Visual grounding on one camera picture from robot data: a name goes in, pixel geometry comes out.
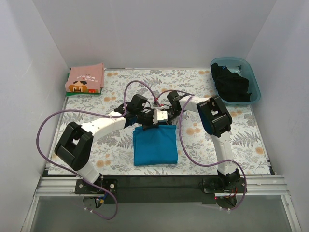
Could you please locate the blue t shirt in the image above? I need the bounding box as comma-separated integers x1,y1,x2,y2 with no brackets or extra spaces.
133,125,178,166

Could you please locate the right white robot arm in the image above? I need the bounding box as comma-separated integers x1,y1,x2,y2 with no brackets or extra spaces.
167,90,240,190

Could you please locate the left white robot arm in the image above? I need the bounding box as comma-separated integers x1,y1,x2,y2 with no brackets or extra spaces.
55,94,161,187

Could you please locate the floral table mat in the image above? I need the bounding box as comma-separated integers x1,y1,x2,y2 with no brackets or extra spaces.
54,69,270,175

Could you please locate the black t shirt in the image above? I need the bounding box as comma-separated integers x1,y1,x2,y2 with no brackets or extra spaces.
211,63,252,102

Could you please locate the folded pink t shirt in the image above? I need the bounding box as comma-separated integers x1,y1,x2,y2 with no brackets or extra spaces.
65,63,104,94

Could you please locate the teal plastic bin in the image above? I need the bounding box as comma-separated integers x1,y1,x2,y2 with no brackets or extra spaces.
210,57,261,105

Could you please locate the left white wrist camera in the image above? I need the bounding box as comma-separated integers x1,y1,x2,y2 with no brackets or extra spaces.
153,109,168,124

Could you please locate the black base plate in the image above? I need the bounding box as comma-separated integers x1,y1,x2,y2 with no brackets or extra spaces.
74,174,248,206

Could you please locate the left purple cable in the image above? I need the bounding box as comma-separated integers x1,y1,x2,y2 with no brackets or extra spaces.
35,80,160,220

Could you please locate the aluminium frame rail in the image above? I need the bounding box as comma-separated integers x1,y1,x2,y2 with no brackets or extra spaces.
22,175,301,232

